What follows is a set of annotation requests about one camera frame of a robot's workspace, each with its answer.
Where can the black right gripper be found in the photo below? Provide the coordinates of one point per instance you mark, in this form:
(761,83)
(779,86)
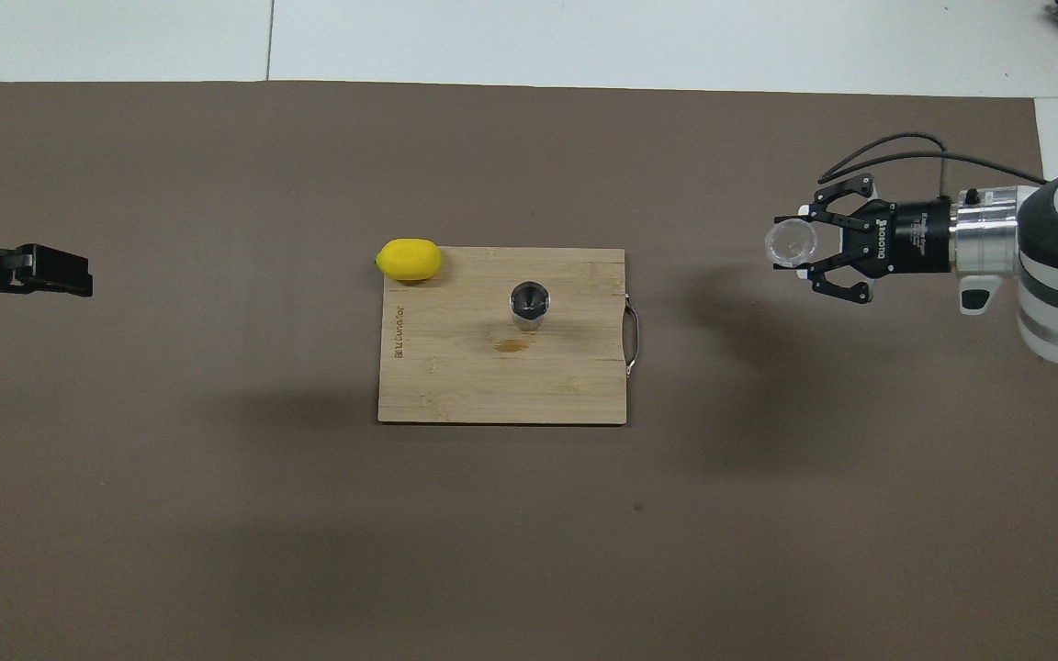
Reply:
(906,239)

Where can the steel jigger cup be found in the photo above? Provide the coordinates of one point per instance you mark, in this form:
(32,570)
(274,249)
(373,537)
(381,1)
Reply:
(529,303)

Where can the yellow lemon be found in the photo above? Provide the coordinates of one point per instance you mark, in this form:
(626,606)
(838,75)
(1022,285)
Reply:
(410,260)

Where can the bamboo cutting board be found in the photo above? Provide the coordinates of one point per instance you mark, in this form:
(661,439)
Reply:
(455,367)

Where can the brown table mat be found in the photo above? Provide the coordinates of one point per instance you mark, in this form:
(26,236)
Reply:
(529,551)

